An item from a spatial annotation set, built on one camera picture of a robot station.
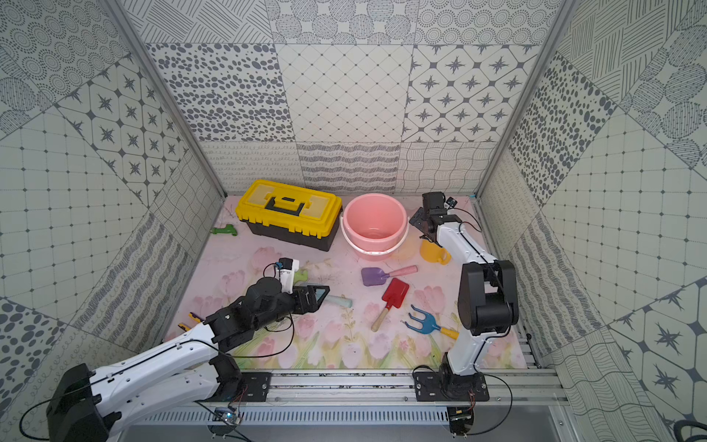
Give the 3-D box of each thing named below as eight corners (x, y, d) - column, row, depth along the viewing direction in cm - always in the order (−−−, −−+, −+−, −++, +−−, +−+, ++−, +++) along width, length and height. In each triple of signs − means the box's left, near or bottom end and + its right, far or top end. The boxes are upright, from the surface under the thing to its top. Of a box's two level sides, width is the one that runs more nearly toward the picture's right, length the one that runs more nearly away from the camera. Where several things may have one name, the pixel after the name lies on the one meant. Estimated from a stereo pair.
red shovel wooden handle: (365, 325, 87) (365, 322, 84) (392, 279, 97) (392, 275, 95) (383, 336, 85) (384, 333, 82) (408, 288, 95) (410, 284, 93)
